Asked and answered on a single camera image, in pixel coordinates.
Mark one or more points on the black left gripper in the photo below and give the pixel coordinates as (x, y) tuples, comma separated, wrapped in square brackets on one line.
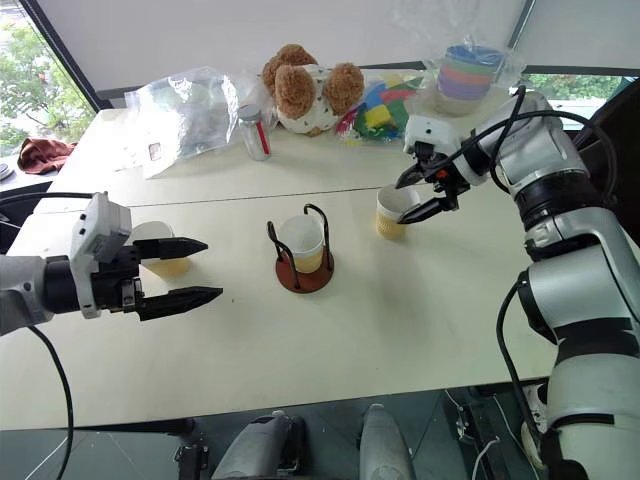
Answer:
[(117, 285)]

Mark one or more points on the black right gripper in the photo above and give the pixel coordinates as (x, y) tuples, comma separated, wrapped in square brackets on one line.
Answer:
[(440, 175)]

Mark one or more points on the white yellow paper cup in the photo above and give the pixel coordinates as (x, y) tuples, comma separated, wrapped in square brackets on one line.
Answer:
[(152, 232), (300, 240), (387, 220)]

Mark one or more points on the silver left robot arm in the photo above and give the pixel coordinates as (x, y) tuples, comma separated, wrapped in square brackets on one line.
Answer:
[(20, 295)]

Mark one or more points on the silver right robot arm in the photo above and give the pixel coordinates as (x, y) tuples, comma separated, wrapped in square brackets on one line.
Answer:
[(575, 240)]

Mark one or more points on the stack of coloured cups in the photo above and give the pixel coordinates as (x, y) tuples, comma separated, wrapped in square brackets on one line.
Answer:
[(465, 80)]

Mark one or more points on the bag of colourful blocks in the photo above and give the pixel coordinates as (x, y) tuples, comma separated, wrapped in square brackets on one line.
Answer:
[(377, 117)]

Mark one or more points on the clear plastic bag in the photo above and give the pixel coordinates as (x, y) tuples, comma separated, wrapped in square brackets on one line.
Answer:
[(190, 120), (511, 62)]

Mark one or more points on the brown teddy bear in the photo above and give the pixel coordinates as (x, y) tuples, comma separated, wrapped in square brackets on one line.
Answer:
[(300, 95)]

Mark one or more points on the clear jar silver lid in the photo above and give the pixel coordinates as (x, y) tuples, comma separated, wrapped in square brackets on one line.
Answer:
[(252, 137)]

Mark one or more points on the black chair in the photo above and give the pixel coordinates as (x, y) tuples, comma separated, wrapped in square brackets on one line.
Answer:
[(20, 220)]

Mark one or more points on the red-brown cloth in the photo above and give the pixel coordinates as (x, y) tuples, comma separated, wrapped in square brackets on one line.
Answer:
[(42, 155)]

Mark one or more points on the dark chair back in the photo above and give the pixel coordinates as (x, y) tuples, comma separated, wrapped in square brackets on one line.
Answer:
[(620, 130)]

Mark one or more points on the grey rounded shape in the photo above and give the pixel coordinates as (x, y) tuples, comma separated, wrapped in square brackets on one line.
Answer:
[(385, 445)]

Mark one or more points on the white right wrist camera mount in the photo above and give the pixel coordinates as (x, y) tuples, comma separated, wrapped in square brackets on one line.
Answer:
[(430, 131)]

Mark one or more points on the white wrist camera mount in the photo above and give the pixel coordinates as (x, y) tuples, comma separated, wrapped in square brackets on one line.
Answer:
[(430, 131), (100, 235)]

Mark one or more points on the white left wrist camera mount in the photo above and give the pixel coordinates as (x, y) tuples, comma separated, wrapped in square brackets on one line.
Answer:
[(100, 235)]

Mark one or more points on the black window frame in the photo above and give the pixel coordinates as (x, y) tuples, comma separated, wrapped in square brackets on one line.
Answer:
[(70, 60)]

